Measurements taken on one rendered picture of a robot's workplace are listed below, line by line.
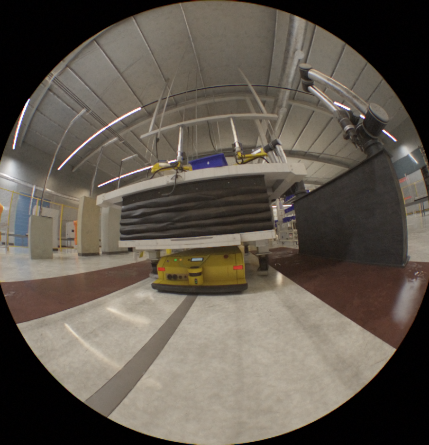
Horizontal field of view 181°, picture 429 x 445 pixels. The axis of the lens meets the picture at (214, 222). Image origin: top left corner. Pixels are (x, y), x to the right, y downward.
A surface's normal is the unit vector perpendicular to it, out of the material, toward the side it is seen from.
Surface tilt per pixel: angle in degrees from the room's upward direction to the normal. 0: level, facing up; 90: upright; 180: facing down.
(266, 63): 175
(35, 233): 90
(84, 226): 90
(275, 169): 90
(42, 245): 90
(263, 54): 175
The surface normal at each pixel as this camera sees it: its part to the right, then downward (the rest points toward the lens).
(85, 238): 0.99, -0.09
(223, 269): -0.12, -0.11
